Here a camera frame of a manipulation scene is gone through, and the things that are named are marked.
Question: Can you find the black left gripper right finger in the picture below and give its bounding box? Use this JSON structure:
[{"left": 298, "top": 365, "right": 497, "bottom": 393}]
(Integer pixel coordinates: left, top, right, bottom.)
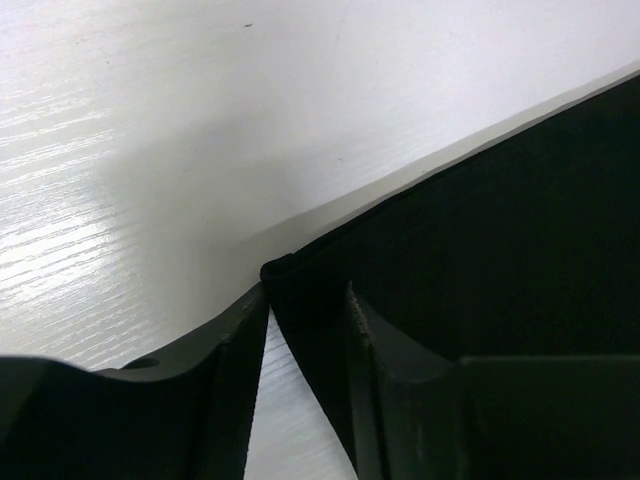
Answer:
[{"left": 346, "top": 288, "right": 639, "bottom": 479}]

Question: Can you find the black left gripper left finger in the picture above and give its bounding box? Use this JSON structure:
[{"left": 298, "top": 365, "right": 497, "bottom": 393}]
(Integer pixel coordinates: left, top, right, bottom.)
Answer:
[{"left": 1, "top": 287, "right": 269, "bottom": 479}]

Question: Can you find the black skirt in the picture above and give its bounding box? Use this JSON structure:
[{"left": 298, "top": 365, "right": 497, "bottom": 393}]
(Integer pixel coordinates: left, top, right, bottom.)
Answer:
[{"left": 261, "top": 78, "right": 639, "bottom": 471}]

